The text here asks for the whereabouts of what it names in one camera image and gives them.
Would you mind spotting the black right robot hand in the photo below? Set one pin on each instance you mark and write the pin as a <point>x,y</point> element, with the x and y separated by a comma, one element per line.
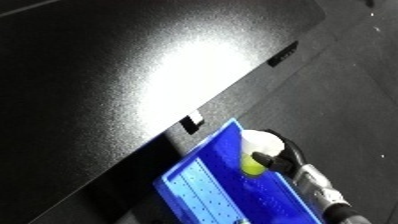
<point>293,156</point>

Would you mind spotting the pale right robot arm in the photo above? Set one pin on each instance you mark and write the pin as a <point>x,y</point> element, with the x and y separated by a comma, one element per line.
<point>326,196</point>

